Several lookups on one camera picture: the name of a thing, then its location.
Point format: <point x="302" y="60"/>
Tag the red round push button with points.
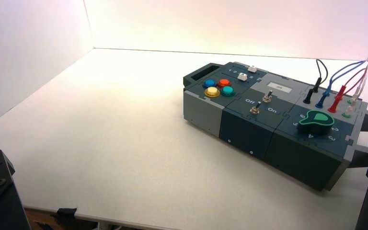
<point x="224" y="82"/>

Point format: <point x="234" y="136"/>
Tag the green black rotary knob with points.
<point x="317" y="123"/>

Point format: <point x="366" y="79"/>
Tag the dark teal grey control box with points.
<point x="247" y="133"/>

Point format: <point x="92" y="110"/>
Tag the blue round push button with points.
<point x="209" y="83"/>

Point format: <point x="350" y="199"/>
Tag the white display label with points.
<point x="279" y="87"/>

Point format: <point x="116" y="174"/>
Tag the green round push button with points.
<point x="227" y="91"/>

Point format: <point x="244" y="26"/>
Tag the metal toggle switch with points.
<point x="255" y="109"/>
<point x="267" y="97"/>

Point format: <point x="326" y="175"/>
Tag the yellow round push button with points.
<point x="212" y="92"/>

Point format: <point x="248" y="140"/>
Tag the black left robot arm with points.
<point x="0" y="196"/>

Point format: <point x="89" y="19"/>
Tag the black table edge clamp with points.
<point x="66" y="212"/>

